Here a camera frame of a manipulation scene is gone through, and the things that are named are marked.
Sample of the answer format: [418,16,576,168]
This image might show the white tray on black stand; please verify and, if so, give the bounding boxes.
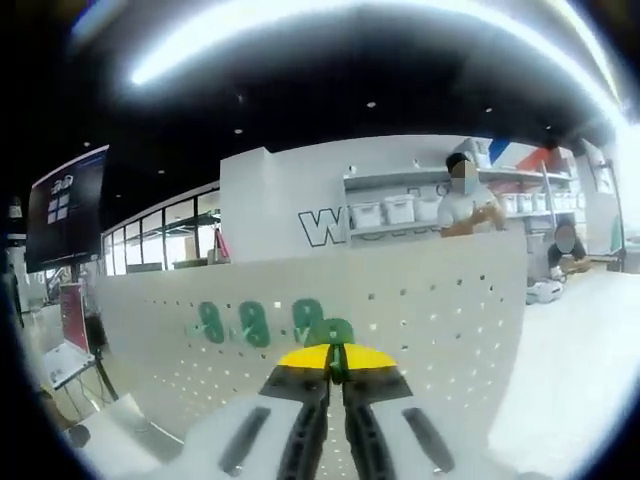
[42,342,121,406]

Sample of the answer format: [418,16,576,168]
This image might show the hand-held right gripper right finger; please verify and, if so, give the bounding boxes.
[339,343,501,480]

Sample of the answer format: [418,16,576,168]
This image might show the black display screen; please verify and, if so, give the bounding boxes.
[24,144,110,274]

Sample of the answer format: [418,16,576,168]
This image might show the row of white storage bins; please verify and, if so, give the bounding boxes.
[349,192,586,231]

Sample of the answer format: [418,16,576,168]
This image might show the green hook assembly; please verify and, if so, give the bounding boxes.
[234,305,272,347]
[292,298,324,346]
[303,315,357,386]
[187,301,226,345]

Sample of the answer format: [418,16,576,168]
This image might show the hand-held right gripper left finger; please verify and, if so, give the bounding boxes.
[179,344,334,480]

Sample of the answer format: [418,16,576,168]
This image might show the ceiling light strip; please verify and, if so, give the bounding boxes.
[128,0,626,109]

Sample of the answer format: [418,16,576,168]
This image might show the white storage shelf rack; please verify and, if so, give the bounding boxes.
[342,147,586,236]

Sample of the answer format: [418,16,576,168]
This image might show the white perforated mounting plate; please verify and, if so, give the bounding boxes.
[94,230,531,451]

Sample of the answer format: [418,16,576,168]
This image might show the red standing sign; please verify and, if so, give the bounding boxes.
[59,282,92,354]

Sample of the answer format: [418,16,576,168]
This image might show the white rounded device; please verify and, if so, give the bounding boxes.
[524,279,566,306]

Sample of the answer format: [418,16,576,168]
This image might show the black framed glass partition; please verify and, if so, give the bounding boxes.
[101,180,222,277]

